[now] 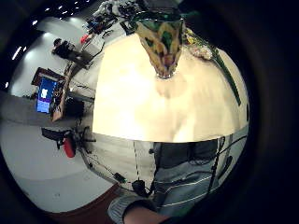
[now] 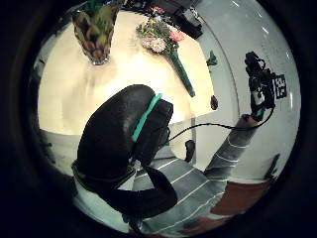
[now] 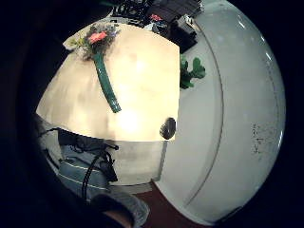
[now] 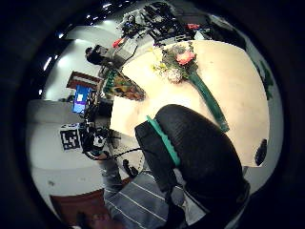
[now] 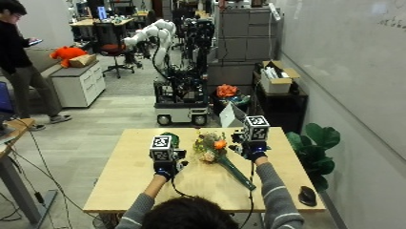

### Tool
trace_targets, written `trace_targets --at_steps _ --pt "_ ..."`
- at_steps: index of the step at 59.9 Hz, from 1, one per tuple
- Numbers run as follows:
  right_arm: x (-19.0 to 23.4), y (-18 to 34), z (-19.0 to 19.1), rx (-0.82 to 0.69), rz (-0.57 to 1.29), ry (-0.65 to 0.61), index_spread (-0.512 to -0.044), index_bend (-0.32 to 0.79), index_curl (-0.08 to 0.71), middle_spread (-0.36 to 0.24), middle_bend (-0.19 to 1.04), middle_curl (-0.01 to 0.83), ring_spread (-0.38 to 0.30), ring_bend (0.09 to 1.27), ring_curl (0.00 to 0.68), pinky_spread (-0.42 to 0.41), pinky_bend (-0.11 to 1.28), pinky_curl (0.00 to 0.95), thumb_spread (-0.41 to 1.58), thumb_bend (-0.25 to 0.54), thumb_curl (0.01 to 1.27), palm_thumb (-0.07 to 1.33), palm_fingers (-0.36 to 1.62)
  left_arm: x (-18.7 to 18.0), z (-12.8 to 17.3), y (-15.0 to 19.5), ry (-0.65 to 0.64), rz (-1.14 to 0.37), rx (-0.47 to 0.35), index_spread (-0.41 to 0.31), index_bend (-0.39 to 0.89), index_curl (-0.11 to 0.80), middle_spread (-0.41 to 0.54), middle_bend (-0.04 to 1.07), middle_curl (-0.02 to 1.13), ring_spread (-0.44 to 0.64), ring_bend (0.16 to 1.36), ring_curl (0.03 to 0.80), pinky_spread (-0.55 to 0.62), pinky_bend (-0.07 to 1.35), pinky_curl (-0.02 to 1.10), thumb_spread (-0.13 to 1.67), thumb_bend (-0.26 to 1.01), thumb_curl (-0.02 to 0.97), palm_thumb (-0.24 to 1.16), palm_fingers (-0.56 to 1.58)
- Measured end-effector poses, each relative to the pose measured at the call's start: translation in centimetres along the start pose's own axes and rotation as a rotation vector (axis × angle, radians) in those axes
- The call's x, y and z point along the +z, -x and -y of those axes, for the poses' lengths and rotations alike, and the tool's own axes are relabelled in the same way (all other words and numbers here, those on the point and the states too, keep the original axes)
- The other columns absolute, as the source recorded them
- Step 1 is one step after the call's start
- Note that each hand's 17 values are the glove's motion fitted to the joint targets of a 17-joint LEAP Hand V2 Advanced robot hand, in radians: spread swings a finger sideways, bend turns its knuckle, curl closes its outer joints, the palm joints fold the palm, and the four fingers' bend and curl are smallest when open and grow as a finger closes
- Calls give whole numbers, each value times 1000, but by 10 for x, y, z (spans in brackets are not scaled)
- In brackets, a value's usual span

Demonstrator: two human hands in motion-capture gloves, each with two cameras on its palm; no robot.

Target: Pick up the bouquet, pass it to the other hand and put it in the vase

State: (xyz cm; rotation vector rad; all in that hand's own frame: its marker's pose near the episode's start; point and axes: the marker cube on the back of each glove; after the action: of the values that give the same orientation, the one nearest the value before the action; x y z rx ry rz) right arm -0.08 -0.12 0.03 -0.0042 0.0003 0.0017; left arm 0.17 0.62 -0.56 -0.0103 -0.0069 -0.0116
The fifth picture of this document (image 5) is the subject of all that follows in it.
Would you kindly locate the person's left hand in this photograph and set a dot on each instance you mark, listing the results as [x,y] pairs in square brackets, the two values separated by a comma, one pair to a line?
[165,168]

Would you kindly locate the person's right hand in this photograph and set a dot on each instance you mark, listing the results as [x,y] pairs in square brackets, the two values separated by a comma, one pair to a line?
[253,152]

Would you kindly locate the flower bouquet with green wrap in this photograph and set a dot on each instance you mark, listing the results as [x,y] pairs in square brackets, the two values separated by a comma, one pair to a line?
[211,148]

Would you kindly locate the white marker cube on right glove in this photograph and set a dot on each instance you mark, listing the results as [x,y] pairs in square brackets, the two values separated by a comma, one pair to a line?
[256,128]

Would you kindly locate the white marker cube on glove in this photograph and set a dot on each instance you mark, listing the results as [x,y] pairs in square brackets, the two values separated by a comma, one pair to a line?
[161,148]
[256,128]

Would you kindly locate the white marker cube on left glove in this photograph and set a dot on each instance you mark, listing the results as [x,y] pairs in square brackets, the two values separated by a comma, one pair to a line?
[161,148]

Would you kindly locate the white paper bag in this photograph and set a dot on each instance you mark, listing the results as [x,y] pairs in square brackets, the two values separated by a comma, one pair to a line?
[231,117]

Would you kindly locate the green vase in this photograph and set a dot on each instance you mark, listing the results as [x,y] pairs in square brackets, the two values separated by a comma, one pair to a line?
[172,137]

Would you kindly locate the black side cabinet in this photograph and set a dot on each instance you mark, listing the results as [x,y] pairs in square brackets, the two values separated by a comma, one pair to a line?
[281,108]

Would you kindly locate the orange flower bunch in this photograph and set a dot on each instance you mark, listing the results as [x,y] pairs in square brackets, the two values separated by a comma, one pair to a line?
[227,90]

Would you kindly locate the green leafy potted plant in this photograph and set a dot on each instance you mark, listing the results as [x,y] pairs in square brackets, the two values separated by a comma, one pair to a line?
[314,152]

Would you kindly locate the open cardboard box with papers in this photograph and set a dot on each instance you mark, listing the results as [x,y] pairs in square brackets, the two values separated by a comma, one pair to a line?
[277,79]

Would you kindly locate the black computer mouse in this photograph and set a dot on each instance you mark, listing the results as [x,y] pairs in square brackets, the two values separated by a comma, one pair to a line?
[308,196]

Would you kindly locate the grey filing cabinets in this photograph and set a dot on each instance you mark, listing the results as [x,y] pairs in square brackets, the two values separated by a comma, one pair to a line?
[248,35]

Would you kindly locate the white drawer cabinet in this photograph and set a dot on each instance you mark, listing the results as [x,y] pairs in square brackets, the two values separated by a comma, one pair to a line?
[80,84]

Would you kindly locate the whiteboard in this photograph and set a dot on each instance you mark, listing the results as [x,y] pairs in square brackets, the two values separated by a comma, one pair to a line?
[356,63]

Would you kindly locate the wooden standing desk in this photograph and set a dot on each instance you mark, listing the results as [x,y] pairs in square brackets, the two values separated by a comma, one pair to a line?
[16,165]

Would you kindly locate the brown paper bag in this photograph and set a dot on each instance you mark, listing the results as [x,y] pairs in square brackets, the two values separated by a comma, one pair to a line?
[83,60]

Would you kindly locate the black office chair red seat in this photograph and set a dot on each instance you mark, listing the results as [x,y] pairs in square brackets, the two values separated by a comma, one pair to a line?
[111,41]

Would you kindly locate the orange plush toy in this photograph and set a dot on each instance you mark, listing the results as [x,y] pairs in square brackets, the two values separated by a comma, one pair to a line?
[65,54]

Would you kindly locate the blue laptop screen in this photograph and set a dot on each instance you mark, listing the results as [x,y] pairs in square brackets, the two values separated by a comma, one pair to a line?
[6,98]

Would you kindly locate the wooden office desk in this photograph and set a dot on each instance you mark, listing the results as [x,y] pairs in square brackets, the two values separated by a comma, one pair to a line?
[99,21]

